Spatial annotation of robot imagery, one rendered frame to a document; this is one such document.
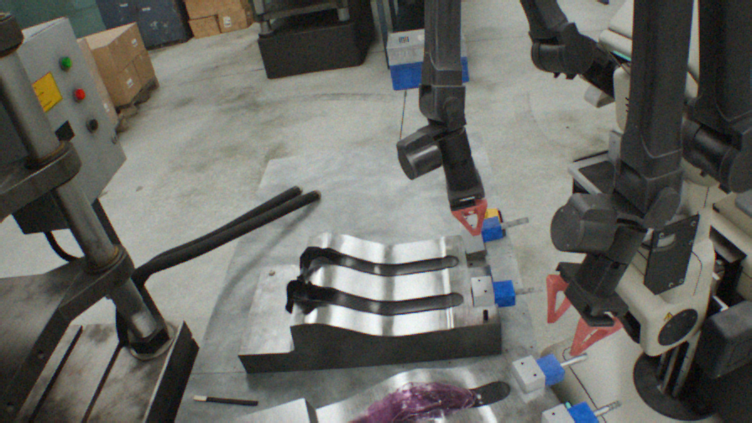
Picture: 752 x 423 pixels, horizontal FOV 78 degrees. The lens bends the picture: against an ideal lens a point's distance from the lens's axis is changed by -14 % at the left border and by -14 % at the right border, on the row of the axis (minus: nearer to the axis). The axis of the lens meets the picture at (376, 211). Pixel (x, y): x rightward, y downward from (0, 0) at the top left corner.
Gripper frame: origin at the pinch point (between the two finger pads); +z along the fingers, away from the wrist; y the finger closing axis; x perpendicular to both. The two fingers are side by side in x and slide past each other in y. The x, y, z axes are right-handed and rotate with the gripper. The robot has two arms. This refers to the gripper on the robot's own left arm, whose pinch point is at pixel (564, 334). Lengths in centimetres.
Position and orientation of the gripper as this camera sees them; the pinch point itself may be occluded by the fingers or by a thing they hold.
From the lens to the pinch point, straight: 79.7
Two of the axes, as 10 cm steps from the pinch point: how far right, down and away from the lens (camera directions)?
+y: 2.5, 5.2, -8.2
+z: -2.7, 8.5, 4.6
